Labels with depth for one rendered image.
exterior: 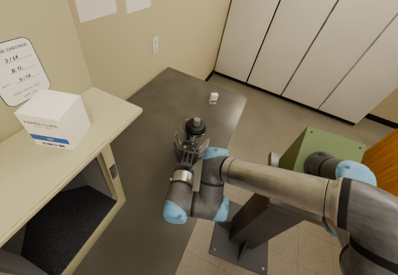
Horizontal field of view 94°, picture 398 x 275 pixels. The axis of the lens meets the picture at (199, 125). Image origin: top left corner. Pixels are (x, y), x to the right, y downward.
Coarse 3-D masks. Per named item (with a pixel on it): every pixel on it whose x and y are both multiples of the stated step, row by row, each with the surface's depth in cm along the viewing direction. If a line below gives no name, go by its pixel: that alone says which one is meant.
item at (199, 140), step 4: (184, 124) 81; (184, 128) 79; (184, 132) 82; (188, 132) 78; (204, 132) 79; (184, 136) 83; (188, 136) 80; (192, 140) 81; (196, 140) 81; (200, 140) 83; (200, 144) 86
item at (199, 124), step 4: (188, 120) 81; (192, 120) 81; (196, 120) 77; (200, 120) 82; (188, 124) 79; (192, 124) 79; (196, 124) 78; (200, 124) 80; (204, 124) 81; (188, 128) 78; (192, 128) 78; (196, 128) 78; (200, 128) 79; (204, 128) 80; (192, 132) 78; (196, 132) 78; (200, 132) 78
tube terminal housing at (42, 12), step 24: (0, 0) 20; (24, 0) 22; (48, 0) 24; (0, 24) 21; (24, 24) 23; (48, 24) 25; (72, 24) 28; (48, 48) 26; (72, 48) 29; (48, 72) 27; (72, 72) 31; (0, 120) 24; (120, 192) 68; (96, 240) 65; (72, 264) 57
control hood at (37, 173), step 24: (96, 96) 34; (96, 120) 30; (120, 120) 31; (0, 144) 25; (24, 144) 25; (96, 144) 27; (0, 168) 23; (24, 168) 23; (48, 168) 24; (72, 168) 24; (0, 192) 21; (24, 192) 21; (48, 192) 22; (0, 216) 19; (24, 216) 20; (0, 240) 18
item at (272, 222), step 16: (240, 208) 177; (256, 208) 118; (272, 208) 101; (224, 224) 160; (240, 224) 139; (256, 224) 120; (272, 224) 113; (288, 224) 107; (224, 240) 156; (240, 240) 147; (256, 240) 137; (224, 256) 148; (240, 256) 146; (256, 256) 152; (256, 272) 144
